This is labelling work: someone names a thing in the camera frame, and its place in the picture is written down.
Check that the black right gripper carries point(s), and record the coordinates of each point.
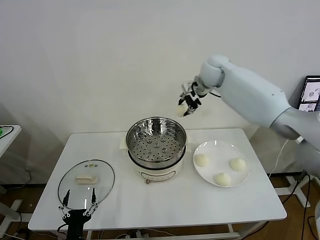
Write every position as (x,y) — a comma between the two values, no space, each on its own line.
(195,98)

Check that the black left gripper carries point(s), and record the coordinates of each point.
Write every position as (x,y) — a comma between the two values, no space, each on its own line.
(75,220)

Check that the white steamed baozi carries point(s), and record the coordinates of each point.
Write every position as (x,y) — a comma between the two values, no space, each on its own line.
(222,179)
(180,111)
(202,160)
(237,164)

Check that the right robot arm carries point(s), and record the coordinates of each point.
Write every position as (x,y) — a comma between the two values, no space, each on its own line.
(250,90)

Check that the perforated steel steamer basket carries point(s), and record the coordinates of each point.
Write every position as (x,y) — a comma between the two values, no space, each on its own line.
(155,150)

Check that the white round plate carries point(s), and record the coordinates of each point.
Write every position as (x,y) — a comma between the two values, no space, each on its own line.
(215,155)

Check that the cream electric cooking pot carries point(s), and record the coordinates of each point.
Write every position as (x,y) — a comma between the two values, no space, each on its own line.
(160,175)

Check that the small green object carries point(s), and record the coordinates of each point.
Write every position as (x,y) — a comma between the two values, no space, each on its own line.
(1,131)

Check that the dark grey open laptop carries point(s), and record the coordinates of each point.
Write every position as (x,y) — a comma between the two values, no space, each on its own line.
(312,95)

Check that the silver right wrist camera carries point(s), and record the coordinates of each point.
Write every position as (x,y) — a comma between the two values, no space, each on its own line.
(187,86)

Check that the white wall socket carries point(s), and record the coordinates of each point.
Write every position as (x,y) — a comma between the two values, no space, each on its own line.
(28,168)

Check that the white table frame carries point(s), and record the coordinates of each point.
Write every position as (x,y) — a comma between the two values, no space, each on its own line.
(200,235)

